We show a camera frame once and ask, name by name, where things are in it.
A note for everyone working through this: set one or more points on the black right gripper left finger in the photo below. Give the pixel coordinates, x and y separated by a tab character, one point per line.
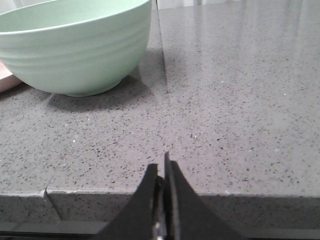
135	220

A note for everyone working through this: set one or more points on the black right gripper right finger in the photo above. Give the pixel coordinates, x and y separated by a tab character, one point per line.
186	215

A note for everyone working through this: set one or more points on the green ribbed bowl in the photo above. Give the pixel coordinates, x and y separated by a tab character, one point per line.
76	48

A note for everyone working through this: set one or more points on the pink plate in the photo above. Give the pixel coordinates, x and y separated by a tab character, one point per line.
7	79

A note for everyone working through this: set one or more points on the white curtain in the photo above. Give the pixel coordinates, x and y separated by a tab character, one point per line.
173	4

